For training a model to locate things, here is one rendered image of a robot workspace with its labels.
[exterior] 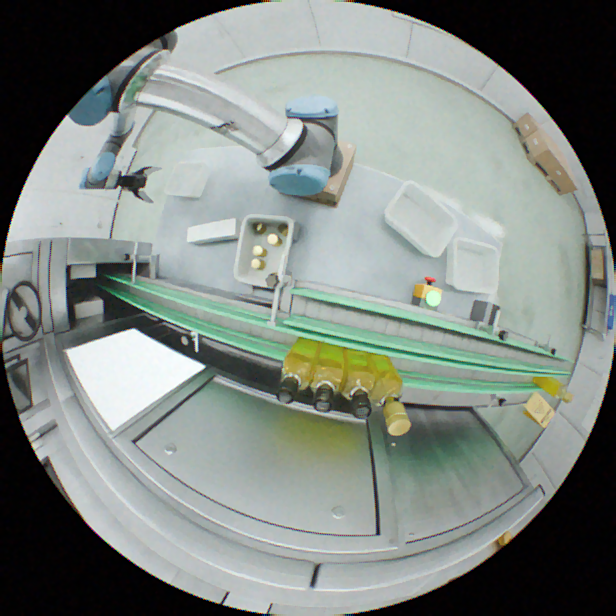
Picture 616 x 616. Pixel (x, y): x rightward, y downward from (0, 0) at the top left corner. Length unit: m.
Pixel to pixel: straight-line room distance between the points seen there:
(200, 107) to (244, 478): 0.53
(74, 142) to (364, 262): 4.17
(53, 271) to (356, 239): 1.17
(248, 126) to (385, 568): 0.64
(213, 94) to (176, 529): 0.55
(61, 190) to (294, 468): 3.91
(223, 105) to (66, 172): 3.66
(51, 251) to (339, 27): 3.57
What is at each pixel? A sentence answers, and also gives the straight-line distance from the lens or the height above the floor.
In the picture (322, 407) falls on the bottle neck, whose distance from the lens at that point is 0.29.
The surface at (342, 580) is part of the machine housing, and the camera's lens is 0.32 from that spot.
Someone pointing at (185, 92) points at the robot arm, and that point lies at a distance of 0.32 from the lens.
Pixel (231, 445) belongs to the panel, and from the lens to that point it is 0.37.
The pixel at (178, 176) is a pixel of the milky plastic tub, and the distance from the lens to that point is 1.07.
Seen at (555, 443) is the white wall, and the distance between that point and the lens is 6.18.
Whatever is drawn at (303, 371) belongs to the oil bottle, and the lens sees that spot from 0.31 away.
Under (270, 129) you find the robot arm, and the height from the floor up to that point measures 1.14.
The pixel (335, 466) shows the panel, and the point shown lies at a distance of 0.37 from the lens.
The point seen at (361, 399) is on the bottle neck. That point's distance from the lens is 0.29.
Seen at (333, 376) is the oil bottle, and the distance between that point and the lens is 0.31.
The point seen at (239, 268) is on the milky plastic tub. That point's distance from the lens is 0.62.
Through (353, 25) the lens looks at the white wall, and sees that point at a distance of 3.51.
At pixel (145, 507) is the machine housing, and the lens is 0.35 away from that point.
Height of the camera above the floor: 1.35
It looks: 77 degrees down
